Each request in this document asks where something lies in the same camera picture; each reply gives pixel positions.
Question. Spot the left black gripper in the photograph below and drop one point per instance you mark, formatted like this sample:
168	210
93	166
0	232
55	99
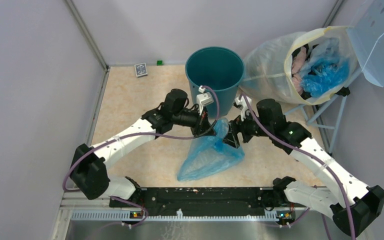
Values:
202	127

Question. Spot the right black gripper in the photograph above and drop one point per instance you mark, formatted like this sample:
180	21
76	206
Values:
231	137

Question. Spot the blue plastic trash bag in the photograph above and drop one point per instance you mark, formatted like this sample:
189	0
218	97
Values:
208	155

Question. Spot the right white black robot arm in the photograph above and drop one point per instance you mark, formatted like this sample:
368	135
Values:
352	204

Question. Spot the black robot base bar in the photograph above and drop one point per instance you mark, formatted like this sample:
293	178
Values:
210	201

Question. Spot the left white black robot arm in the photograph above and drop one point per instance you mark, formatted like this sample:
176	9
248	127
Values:
90	164

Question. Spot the teal plastic trash bin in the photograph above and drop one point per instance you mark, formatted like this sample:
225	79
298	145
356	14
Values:
219	68

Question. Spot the blue bags inside large bag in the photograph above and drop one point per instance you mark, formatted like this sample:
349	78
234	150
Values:
324	69

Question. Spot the large translucent stuffed bag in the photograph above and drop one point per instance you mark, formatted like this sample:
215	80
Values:
268	68

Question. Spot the playing card deck box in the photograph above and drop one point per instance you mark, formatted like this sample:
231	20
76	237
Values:
141	70

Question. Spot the perforated white metal panel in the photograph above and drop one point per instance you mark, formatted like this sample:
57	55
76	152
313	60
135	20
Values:
367	39

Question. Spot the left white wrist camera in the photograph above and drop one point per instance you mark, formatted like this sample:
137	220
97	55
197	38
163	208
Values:
203	99

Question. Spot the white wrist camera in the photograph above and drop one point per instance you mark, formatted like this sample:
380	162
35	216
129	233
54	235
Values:
203	99
242	103

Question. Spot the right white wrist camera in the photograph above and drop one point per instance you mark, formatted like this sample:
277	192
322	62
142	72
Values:
242	103

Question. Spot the white slotted cable duct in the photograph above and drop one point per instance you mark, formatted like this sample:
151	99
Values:
127	216

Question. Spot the aluminium frame post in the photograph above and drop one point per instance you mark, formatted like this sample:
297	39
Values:
87	36

